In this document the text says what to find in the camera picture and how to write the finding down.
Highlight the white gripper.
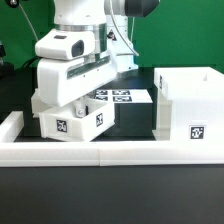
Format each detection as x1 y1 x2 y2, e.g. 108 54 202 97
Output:
35 29 117 118

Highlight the white front drawer box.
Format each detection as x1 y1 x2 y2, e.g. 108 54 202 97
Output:
39 97 115 142

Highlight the white drawer box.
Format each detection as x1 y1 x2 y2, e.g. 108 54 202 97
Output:
31 89 49 118
39 97 115 142

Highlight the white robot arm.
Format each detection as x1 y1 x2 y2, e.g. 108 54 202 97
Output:
35 0 160 107

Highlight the white rear drawer box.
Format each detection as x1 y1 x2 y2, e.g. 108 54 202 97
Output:
31 89 49 118

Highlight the white drawer cabinet housing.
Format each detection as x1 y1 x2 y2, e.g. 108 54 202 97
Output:
153 67 224 143

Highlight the white marker sheet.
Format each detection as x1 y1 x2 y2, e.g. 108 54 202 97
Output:
95 89 152 103

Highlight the black cable bundle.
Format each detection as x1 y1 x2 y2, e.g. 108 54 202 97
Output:
20 56 43 69

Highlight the white foam border frame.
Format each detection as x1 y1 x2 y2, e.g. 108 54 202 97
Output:
0 111 224 167

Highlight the black camera stand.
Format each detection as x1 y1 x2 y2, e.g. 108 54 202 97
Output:
0 41 14 78

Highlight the white thin cable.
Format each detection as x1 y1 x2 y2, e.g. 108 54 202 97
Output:
9 0 40 43

